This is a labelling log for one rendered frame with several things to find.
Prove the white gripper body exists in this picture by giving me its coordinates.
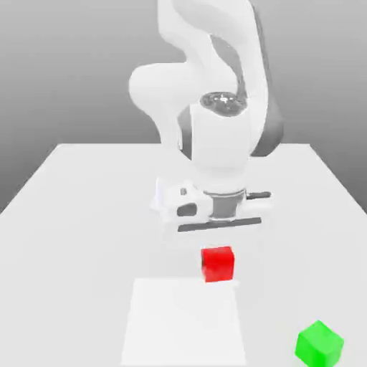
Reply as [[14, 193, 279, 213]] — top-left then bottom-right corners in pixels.
[[162, 216, 265, 244]]

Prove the small red cube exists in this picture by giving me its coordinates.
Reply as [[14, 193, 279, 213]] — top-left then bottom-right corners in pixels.
[[200, 245, 235, 284]]

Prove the small green cube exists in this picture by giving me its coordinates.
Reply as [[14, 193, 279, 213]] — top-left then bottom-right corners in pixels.
[[294, 319, 345, 367]]

